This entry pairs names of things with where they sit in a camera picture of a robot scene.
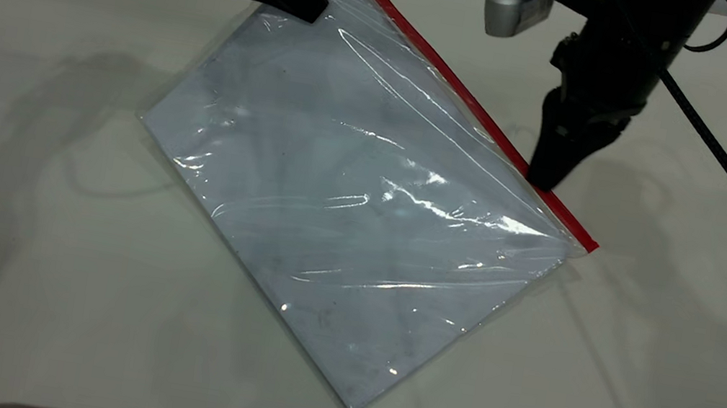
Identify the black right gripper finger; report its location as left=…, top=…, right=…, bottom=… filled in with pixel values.
left=525, top=85, right=589, bottom=196
left=558, top=109, right=631, bottom=198

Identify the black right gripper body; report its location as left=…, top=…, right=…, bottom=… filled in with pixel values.
left=538, top=12, right=670, bottom=149

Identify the clear zip bag red zipper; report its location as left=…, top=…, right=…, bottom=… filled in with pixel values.
left=96, top=0, right=638, bottom=408

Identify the white paper stack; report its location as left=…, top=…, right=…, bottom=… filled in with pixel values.
left=104, top=0, right=599, bottom=408

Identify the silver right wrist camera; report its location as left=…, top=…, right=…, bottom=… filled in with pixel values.
left=479, top=0, right=608, bottom=54

